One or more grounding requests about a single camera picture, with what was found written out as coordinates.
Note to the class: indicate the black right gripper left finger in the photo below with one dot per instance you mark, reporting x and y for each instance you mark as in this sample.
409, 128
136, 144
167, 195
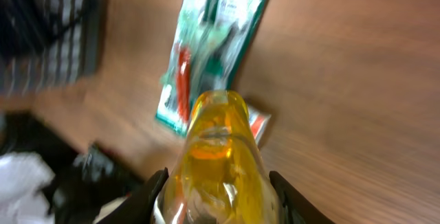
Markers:
138, 208

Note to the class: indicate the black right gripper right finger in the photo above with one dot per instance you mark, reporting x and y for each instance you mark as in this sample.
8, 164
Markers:
296, 209

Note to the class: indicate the mint green pouch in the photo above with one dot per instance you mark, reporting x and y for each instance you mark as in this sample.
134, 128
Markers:
202, 39

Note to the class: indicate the green glove package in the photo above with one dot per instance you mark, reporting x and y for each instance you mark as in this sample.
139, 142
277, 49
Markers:
243, 17

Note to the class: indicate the grey plastic shopping basket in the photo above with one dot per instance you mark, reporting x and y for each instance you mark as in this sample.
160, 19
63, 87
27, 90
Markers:
49, 43

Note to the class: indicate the yellow dish soap bottle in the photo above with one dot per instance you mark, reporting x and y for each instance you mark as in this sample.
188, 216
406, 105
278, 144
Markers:
219, 176

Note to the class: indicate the orange tissue pack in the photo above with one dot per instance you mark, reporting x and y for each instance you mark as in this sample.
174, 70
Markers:
258, 121

